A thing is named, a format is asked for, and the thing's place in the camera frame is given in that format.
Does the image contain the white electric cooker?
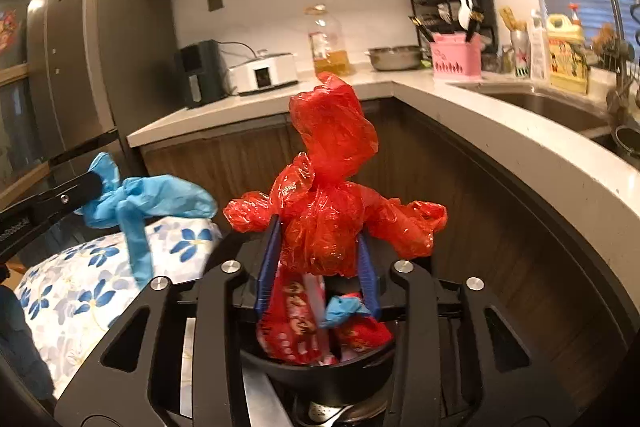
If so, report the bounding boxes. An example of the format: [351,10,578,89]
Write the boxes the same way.
[229,52,300,96]

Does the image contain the person's left hand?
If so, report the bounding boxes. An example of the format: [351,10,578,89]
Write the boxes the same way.
[0,284,53,400]

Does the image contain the kitchen counter cabinet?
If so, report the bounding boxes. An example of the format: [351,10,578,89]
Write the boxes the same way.
[127,67,640,413]

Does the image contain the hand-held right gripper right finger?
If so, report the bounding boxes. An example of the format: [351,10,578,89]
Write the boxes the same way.
[356,232,586,427]

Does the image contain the black air fryer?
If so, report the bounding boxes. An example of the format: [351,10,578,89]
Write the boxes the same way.
[175,39,228,108]

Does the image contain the yellow detergent bottle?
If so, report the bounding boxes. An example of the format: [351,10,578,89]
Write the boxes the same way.
[545,14,591,95]

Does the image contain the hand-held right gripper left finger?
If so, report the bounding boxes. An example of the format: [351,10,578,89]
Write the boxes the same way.
[57,214,283,427]

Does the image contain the black dish rack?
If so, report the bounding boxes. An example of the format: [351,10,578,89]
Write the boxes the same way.
[410,0,498,55]

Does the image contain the white plastic bottle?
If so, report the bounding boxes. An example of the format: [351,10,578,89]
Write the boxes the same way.
[530,9,550,80]

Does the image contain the wire sink basket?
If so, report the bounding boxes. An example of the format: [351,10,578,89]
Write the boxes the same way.
[592,24,636,70]

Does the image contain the black trash bin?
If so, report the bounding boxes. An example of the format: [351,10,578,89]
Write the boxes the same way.
[220,229,441,413]

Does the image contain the red plastic bag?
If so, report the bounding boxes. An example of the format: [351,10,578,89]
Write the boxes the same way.
[223,72,448,278]

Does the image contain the beer can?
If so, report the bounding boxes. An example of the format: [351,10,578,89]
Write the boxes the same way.
[510,29,532,75]

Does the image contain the red door decoration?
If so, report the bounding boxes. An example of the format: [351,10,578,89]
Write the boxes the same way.
[0,9,23,52]

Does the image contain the steel sink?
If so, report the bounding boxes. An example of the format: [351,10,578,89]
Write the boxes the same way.
[450,79,640,142]

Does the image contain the cooking oil bottle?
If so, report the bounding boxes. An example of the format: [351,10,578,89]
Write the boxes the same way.
[306,4,356,78]

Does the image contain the small steel pot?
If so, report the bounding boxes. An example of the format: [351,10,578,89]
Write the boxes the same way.
[612,124,640,155]

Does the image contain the floral tablecloth table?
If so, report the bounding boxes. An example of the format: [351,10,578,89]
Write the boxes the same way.
[15,217,223,427]

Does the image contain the black power cable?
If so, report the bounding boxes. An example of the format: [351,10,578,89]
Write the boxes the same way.
[220,41,271,58]

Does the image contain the dark grey refrigerator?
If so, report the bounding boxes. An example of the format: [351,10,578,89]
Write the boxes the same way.
[27,0,181,168]

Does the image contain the red white snack packet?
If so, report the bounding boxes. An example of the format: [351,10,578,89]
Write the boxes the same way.
[255,267,331,365]

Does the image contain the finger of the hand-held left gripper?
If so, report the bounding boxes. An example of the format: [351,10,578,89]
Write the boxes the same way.
[0,172,104,233]

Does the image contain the pink utensil holder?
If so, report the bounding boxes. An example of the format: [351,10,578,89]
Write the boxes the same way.
[430,32,483,80]

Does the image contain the steel bowl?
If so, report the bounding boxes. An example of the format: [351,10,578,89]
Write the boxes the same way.
[365,46,426,72]

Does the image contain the wooden glass door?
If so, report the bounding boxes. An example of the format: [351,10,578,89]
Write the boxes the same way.
[0,0,56,208]

